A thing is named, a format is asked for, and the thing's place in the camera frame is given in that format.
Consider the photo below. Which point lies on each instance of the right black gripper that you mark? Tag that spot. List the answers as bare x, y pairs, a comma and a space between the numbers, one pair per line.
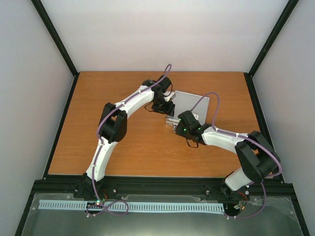
179, 131

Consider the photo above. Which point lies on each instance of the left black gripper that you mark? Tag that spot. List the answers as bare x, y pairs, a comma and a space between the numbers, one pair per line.
168, 110

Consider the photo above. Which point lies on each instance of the aluminium poker case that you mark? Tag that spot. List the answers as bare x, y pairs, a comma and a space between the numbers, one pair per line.
185, 101

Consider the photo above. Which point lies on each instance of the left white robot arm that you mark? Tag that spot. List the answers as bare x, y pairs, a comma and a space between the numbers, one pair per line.
112, 127

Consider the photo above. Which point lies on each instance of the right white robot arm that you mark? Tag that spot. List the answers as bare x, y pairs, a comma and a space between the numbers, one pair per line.
257, 158

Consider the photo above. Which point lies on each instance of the left green lit circuit board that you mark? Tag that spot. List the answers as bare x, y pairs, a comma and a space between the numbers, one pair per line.
99, 200

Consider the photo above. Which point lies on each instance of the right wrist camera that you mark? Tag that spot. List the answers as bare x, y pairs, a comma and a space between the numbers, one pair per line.
188, 120

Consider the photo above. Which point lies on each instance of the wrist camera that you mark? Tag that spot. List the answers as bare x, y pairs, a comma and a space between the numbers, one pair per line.
169, 96
188, 120

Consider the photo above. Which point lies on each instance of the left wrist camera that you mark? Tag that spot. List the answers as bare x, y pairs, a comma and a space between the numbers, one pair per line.
169, 96

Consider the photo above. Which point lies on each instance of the black aluminium frame rail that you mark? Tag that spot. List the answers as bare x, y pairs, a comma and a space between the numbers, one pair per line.
116, 187

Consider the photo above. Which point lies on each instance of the light blue slotted cable duct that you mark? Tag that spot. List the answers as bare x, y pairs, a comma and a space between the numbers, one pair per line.
137, 207

